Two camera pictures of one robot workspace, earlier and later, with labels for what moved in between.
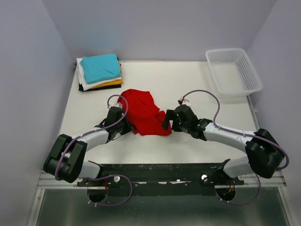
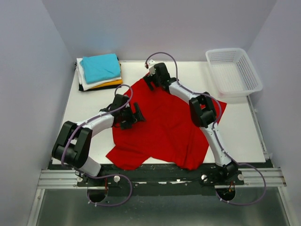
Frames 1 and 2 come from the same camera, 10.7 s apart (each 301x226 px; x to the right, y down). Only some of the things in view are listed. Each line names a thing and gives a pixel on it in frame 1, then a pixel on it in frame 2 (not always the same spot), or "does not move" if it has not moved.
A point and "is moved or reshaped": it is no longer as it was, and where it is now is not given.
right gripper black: (171, 115) → (148, 79)
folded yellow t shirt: (117, 82) does not move
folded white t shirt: (82, 79) does not move
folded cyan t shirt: (99, 68) does not move
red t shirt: (145, 117) is moved or reshaped
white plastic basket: (233, 72) does not move
